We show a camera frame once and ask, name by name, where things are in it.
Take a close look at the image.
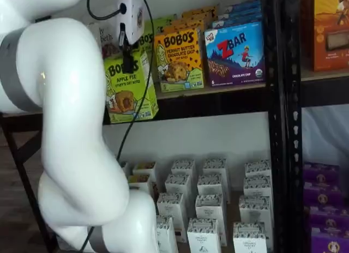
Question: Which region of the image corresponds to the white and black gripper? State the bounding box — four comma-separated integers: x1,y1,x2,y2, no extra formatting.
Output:
117,0,145,74

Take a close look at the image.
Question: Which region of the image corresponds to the green Bobo's apple pie box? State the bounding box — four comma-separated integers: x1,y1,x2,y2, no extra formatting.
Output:
136,20,157,59
103,50,159,125
151,15,178,29

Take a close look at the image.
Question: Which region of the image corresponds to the yellow Bobo's peanut butter box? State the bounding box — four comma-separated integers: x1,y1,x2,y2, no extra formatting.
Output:
154,28,205,93
174,11,213,21
182,4,220,14
163,18,206,33

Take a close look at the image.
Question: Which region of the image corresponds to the blue Zbar box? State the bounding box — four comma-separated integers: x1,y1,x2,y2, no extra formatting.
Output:
212,14,262,26
218,8,262,18
225,0,262,10
203,20,266,88

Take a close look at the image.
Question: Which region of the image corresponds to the yellow and white granola box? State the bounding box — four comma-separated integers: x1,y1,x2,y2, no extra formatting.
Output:
132,161,157,178
127,174,151,191

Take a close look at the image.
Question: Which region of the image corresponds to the white floral printed box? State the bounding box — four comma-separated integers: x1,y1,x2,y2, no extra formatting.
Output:
164,173,192,196
196,173,224,196
171,159,197,179
155,214,179,253
244,159,272,179
156,192,185,220
186,217,222,253
232,221,267,253
202,158,228,177
238,195,272,225
243,175,272,198
195,194,225,222

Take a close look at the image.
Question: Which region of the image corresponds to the black metal shelf rack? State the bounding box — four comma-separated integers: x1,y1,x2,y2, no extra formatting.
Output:
0,0,303,253
299,75,349,109

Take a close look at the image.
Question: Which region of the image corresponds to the large orange snack box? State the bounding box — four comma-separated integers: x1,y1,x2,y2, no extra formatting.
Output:
301,0,349,73

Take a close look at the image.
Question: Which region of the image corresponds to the purple snack box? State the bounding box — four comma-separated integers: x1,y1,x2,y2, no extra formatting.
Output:
310,227,349,253
309,205,349,231
303,161,341,184
303,182,344,207

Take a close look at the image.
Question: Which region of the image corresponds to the red label granola bag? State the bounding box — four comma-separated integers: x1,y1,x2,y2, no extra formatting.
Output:
87,20,123,59

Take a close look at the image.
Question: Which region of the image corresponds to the white plastic sheet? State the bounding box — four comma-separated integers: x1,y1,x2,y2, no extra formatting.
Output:
302,105,349,164

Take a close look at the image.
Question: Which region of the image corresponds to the short looped black cable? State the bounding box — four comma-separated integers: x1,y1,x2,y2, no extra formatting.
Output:
86,0,128,20

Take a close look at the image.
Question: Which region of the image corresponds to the long black cable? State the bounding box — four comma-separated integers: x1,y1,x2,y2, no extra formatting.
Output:
79,0,155,253

